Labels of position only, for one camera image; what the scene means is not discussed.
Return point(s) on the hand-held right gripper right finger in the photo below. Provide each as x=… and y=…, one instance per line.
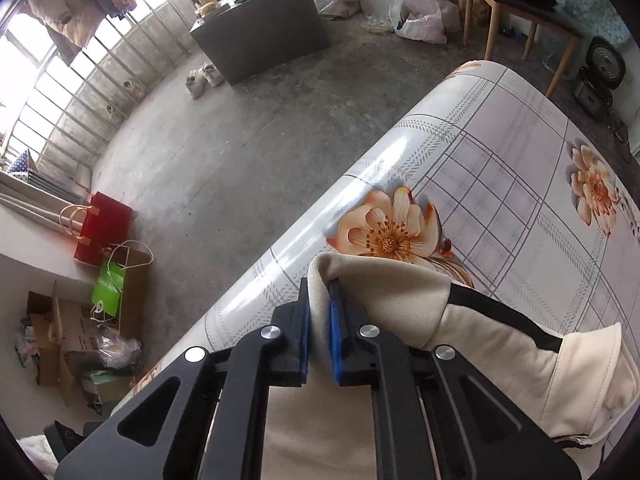
x=336, y=342

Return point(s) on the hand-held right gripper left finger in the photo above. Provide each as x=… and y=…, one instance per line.
x=302, y=332

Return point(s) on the cream zip jacket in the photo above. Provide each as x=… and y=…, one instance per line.
x=390, y=290

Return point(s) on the clear plastic bag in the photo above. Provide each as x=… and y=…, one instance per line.
x=120, y=352

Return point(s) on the green paper bag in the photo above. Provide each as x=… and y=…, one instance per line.
x=107, y=287

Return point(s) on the red paper bag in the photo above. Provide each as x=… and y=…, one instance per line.
x=102, y=225

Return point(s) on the bed with floral plaid sheet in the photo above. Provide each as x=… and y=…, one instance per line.
x=500, y=185

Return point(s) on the brown cardboard box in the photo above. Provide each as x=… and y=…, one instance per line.
x=75, y=325

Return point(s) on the white shoe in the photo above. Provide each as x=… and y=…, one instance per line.
x=212, y=74
x=195, y=85

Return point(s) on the dark grey low table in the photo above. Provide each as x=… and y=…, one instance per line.
x=270, y=35

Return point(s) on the blue polka dot cloth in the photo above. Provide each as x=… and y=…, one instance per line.
x=20, y=164

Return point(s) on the white plastic bag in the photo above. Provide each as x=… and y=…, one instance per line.
x=420, y=22

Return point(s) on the silver metal appliance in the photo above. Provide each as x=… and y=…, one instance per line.
x=592, y=95

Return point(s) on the wooden chair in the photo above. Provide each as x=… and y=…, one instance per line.
x=525, y=14

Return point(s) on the black round fan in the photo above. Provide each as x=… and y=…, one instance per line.
x=605, y=62

